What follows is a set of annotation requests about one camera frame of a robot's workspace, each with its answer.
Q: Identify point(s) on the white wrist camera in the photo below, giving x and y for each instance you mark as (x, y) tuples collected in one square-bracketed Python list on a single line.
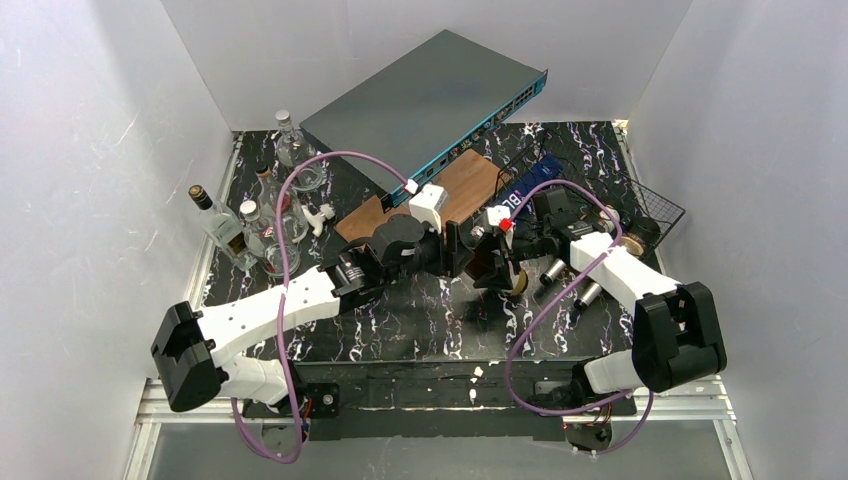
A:
[(427, 204), (497, 218)]

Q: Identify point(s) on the silver capped dark wine bottle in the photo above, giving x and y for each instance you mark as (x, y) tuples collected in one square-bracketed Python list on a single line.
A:
[(553, 273)]

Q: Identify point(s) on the clear bottle black gold label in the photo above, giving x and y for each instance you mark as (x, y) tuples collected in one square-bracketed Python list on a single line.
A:
[(293, 220)]

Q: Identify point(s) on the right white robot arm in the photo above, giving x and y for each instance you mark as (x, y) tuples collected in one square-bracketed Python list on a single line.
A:
[(676, 332)]

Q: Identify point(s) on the clear silver capped bottle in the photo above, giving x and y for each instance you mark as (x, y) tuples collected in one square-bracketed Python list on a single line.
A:
[(263, 243)]

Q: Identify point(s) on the clear round glass bottle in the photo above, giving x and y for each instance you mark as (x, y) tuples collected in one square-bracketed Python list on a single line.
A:
[(293, 150)]

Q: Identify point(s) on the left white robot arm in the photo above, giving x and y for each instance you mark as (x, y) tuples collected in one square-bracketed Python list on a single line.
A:
[(199, 354)]

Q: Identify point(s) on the gold capped wine bottle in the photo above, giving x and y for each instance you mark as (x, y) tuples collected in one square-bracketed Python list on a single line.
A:
[(497, 273)]

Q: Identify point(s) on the teal network switch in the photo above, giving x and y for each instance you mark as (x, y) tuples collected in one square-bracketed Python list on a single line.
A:
[(421, 112)]

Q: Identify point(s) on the dark bottle brown label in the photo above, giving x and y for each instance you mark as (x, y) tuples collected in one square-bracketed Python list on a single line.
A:
[(588, 293)]

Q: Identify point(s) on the black wire wine rack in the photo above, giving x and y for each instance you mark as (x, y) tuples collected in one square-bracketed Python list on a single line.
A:
[(592, 158)]

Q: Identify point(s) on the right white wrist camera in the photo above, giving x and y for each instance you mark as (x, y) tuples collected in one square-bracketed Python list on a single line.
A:
[(497, 218)]

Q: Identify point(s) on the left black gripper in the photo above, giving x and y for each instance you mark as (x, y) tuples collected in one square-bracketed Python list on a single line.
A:
[(454, 246)]

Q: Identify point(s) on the wooden board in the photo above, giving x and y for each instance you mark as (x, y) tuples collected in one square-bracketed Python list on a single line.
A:
[(469, 181)]

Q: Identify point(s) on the blue square bottle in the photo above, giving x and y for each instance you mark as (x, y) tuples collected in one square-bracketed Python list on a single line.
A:
[(545, 169)]

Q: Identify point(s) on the white plastic faucet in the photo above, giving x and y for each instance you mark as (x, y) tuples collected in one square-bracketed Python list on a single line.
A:
[(318, 219)]

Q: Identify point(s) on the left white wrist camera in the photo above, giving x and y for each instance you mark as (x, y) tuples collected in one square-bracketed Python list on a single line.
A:
[(427, 204)]

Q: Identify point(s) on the clear gold label liquor bottle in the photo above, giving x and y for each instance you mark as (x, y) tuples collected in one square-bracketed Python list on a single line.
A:
[(223, 227)]

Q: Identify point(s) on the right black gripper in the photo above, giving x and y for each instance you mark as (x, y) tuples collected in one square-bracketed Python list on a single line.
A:
[(506, 248)]

